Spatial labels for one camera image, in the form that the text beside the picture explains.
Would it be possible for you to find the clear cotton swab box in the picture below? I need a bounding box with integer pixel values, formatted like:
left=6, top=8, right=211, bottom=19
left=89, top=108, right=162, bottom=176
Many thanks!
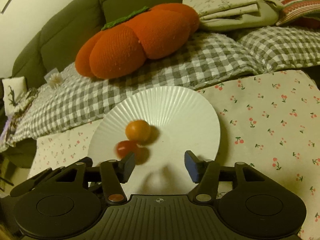
left=44, top=68, right=63, bottom=89

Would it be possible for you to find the cherry print tablecloth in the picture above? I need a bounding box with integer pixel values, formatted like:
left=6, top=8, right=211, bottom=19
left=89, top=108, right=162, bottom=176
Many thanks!
left=27, top=69, right=320, bottom=240

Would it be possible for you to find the folded floral beige sheet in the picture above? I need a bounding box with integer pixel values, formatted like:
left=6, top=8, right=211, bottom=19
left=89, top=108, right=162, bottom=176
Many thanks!
left=183, top=0, right=283, bottom=33

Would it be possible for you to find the white ribbed plate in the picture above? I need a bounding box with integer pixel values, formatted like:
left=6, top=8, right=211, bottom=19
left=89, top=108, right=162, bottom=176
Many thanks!
left=88, top=86, right=221, bottom=196

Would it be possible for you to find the white embroidered small pillow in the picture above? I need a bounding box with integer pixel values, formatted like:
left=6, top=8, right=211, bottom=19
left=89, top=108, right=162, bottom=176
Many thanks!
left=2, top=77, right=27, bottom=117

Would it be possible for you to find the orange pumpkin plush cushion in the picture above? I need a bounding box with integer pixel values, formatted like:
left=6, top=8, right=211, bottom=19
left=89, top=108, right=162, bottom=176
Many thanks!
left=75, top=3, right=200, bottom=80

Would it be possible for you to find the red tomato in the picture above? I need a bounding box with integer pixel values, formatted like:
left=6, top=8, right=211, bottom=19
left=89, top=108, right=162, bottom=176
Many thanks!
left=115, top=140, right=139, bottom=159

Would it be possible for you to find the orange mandarin fruit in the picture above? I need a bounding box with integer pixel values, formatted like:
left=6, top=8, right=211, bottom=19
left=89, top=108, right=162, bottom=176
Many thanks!
left=125, top=120, right=151, bottom=142

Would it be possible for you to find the dark green sofa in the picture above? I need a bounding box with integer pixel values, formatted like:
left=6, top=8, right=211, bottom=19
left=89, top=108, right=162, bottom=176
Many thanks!
left=11, top=0, right=182, bottom=88

